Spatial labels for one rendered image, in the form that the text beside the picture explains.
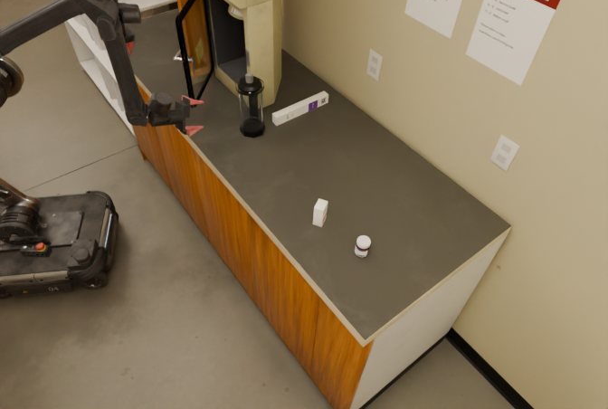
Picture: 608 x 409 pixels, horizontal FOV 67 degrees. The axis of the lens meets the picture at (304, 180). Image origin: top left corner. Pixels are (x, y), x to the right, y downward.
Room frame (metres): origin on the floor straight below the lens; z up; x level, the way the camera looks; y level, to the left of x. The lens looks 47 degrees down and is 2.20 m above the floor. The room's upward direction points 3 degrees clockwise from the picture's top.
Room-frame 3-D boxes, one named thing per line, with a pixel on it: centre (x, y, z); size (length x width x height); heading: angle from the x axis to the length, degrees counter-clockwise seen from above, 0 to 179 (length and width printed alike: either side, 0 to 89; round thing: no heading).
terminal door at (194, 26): (1.63, 0.46, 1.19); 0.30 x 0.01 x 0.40; 174
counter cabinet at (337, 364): (1.58, 0.17, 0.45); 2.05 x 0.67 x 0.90; 40
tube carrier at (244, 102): (1.43, 0.22, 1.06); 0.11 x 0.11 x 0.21
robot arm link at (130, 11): (1.71, 0.75, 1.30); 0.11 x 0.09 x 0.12; 100
